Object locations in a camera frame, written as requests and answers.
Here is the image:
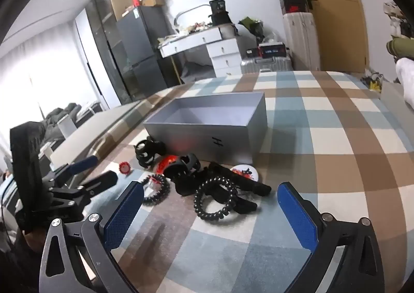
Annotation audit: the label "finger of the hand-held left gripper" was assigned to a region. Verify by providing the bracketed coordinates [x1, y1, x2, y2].
[76, 170, 119, 198]
[42, 155, 99, 184]

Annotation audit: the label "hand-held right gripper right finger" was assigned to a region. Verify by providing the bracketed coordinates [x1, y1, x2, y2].
[277, 182, 385, 293]

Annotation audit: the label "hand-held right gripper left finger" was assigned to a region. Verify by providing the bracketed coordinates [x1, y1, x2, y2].
[39, 181, 144, 293]

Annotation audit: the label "long black hair clip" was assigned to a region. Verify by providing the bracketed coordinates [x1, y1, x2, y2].
[207, 161, 272, 197]
[210, 185, 259, 215]

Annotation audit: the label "black claw hair clip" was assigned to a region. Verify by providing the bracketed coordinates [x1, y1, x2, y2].
[166, 153, 204, 197]
[134, 137, 167, 169]

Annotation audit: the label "grey cardboard box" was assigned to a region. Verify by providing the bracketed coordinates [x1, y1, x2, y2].
[143, 92, 268, 166]

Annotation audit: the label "grey cushion pile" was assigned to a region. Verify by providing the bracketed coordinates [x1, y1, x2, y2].
[42, 102, 81, 141]

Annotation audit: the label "white round badge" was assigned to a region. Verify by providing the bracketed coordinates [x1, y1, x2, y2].
[230, 164, 261, 182]

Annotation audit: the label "red round badge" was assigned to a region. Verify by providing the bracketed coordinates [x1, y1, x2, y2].
[155, 155, 178, 175]

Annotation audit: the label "checkered blanket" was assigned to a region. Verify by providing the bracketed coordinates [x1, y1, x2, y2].
[48, 70, 408, 293]

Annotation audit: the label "white curtain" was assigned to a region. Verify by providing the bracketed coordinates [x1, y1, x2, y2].
[0, 17, 109, 164]

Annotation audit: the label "dark glass cabinet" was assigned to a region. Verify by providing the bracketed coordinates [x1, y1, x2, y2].
[86, 0, 133, 109]

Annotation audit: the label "grey refrigerator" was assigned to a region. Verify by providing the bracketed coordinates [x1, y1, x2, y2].
[116, 5, 182, 100]

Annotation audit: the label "silver suitcase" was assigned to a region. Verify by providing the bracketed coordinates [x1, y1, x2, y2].
[240, 55, 295, 74]

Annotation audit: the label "black box with red stripe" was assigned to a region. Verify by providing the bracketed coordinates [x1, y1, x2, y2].
[258, 42, 287, 58]

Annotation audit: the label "white rolled blanket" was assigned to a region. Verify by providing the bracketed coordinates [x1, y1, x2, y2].
[396, 57, 414, 112]

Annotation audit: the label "white desk with drawers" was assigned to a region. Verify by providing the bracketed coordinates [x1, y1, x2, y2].
[158, 26, 241, 87]

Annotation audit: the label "dark green wrapped bouquet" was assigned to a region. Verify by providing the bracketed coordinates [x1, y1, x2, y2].
[239, 17, 264, 44]

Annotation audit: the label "olive green rolled blanket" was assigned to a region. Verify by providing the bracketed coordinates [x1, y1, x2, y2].
[386, 37, 414, 60]

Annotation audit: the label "wooden door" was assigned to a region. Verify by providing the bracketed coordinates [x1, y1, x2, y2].
[285, 0, 369, 74]

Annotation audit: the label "black stacked containers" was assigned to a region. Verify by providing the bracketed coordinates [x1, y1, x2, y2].
[209, 0, 235, 26]

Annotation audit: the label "black shoe box red logo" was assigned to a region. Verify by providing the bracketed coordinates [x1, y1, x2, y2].
[279, 0, 314, 15]

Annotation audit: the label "small black spiral hair tie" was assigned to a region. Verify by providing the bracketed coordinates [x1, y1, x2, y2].
[141, 174, 171, 205]

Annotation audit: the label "large black spiral hair tie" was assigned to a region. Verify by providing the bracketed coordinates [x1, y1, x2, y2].
[193, 176, 238, 223]

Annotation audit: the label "silver arched mirror frame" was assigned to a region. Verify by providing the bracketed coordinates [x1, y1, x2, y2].
[175, 5, 211, 27]

